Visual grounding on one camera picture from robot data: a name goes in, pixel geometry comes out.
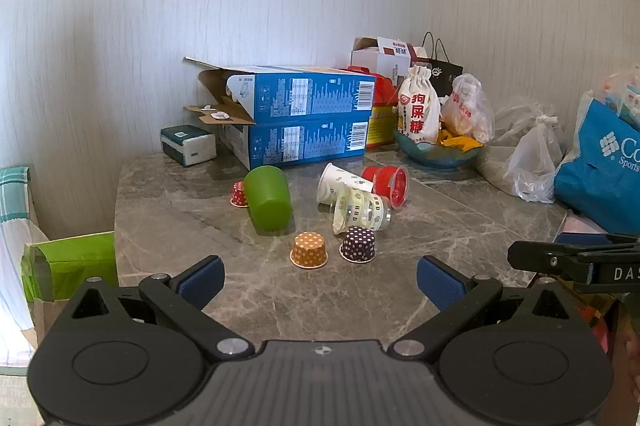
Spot white printed paper cup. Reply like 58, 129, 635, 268
316, 163, 375, 207

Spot white snack packets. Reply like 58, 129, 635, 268
594, 65, 640, 133

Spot green bag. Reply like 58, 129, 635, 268
20, 231, 120, 303

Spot clear red printed plastic bag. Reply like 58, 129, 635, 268
440, 74, 496, 145

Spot red plastic container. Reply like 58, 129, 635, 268
347, 65, 402, 108

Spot yellow wrapper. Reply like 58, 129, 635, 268
437, 130, 486, 155

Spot green plastic cup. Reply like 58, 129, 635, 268
243, 165, 294, 233

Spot green plaid cloth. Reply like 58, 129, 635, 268
0, 165, 32, 223

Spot black paper bag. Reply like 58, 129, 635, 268
411, 31, 465, 98

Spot purple dotted paper baking cup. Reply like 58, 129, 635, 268
339, 226, 377, 263

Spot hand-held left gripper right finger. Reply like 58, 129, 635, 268
387, 255, 588, 361

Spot blue glass bowl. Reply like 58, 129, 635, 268
393, 126, 489, 170

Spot clear printed plastic cup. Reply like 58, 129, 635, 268
332, 186, 393, 236

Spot red plastic cup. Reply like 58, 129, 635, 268
361, 165, 410, 210

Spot blue cardboard box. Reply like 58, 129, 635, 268
183, 104, 374, 171
182, 56, 377, 127

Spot white knotted plastic bag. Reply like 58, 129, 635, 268
509, 115, 569, 203

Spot white red cardboard box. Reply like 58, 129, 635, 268
349, 36, 432, 81

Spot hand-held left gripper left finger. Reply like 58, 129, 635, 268
52, 255, 253, 361

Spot blue tote bag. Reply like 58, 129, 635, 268
553, 90, 640, 235

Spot orange dotted paper baking cup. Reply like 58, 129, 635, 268
290, 231, 329, 269

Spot white cloth drawstring pouch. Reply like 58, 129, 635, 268
397, 65, 442, 145

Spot red yellow box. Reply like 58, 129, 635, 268
366, 103, 405, 149

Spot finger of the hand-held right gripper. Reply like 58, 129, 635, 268
555, 232, 640, 252
507, 240, 596, 281

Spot green white tissue box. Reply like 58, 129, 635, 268
160, 125, 219, 166

